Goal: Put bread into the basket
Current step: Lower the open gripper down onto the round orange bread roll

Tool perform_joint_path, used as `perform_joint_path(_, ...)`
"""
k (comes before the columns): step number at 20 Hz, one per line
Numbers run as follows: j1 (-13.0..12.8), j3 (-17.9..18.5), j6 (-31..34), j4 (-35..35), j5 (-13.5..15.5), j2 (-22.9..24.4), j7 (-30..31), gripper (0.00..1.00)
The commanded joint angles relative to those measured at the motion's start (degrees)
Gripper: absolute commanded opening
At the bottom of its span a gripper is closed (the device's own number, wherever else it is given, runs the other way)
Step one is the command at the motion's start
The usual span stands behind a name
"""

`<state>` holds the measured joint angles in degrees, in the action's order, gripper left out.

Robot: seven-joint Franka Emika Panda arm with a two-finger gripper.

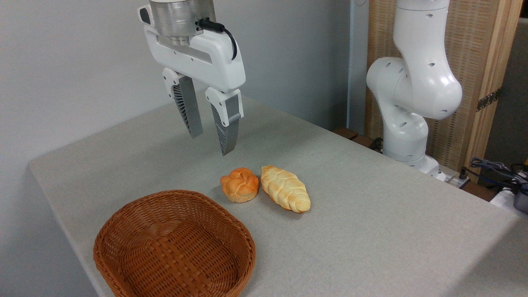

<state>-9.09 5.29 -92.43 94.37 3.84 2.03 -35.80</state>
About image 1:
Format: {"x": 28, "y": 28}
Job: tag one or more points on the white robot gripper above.
{"x": 214, "y": 62}

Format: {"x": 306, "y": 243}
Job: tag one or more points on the round orange bread roll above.
{"x": 239, "y": 185}

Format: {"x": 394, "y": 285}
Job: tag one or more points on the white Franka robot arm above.
{"x": 412, "y": 82}

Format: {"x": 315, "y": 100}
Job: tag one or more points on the long braided pale bread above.
{"x": 284, "y": 189}

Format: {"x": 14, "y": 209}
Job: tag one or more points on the brown woven wicker basket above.
{"x": 173, "y": 247}

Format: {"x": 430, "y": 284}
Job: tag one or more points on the black power plug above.
{"x": 464, "y": 173}

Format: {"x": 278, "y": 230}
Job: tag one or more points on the metal hinge strip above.
{"x": 489, "y": 99}

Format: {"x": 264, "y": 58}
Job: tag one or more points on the dark grey partition panel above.
{"x": 511, "y": 103}

